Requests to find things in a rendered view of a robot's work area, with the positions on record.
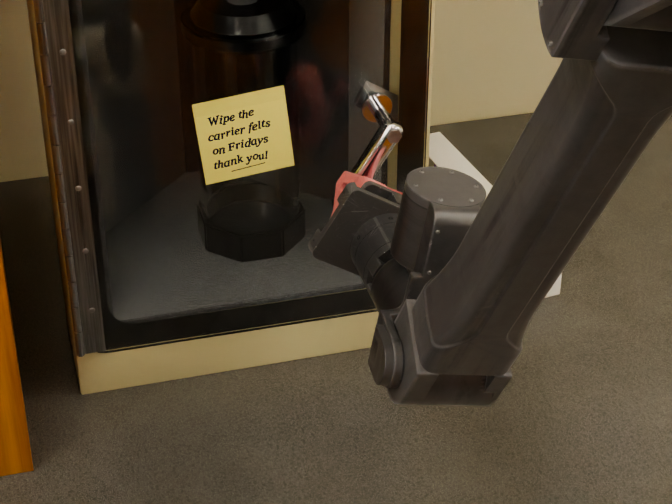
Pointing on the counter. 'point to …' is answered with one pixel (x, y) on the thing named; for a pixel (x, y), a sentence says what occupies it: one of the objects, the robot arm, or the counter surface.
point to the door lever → (388, 131)
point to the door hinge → (59, 175)
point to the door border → (62, 73)
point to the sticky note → (243, 134)
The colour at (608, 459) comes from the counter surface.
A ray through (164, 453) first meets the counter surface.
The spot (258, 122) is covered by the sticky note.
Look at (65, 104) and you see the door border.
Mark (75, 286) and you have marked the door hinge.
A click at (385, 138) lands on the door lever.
